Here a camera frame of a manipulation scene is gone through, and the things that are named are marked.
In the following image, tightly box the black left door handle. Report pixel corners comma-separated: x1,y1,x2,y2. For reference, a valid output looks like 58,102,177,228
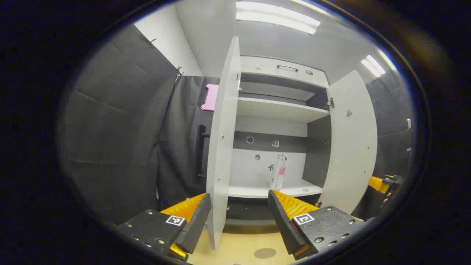
198,124,211,180

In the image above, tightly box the clear bottle with pink label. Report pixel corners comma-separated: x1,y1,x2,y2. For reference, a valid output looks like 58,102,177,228
271,154,287,191

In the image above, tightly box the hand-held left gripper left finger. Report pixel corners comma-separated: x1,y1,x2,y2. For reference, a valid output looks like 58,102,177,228
117,192,213,262

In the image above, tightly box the ceiling light panel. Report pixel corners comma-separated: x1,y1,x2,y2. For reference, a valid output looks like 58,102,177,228
235,1,321,35
361,54,386,78

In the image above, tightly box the white cabinet shelf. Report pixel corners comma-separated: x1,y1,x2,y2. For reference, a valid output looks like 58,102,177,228
228,179,323,199
237,96,330,123

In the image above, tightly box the white and grey cabinet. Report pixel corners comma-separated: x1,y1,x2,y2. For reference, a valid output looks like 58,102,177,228
226,55,332,227

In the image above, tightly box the black backdrop cloth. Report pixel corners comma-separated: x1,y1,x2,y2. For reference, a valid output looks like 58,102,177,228
59,24,221,225
362,75,415,221

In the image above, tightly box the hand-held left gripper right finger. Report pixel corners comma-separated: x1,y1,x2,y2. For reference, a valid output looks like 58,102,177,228
268,189,369,261

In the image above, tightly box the round grey coaster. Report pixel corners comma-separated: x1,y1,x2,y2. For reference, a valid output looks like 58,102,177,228
254,248,277,259

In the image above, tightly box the white cabinet door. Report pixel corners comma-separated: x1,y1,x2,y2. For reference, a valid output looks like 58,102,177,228
317,70,379,216
206,36,242,251

